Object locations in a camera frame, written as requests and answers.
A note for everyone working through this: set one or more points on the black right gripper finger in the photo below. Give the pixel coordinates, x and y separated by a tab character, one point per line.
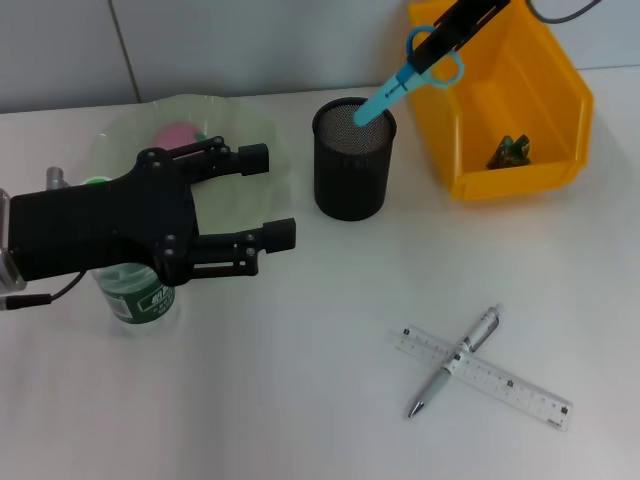
465	12
440	47

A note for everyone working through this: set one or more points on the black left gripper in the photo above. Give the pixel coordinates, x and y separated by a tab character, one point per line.
100	225

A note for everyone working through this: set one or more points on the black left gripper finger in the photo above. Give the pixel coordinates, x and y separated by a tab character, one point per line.
280	235
252	160

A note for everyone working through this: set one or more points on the blue scissors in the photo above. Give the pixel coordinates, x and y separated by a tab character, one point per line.
380	100

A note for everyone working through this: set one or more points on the pink peach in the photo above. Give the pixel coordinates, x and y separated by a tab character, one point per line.
175	135

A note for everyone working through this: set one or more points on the clear water bottle green label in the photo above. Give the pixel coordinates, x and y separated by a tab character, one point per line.
145	310

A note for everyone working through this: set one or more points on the green plastic wrapper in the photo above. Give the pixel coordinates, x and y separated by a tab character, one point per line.
507	152

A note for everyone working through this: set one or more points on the silver ballpoint pen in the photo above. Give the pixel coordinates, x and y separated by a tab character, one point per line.
440	382

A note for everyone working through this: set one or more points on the transparent plastic ruler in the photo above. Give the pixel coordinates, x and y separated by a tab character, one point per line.
525	390

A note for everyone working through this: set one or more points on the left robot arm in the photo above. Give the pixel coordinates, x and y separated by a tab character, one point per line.
7	270

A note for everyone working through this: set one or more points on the pale green fruit plate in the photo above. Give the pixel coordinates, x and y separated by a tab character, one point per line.
240	200

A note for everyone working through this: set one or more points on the black mesh pen holder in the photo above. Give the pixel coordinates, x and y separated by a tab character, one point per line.
350	180

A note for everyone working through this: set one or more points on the yellow plastic bin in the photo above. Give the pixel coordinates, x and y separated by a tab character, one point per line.
500	125

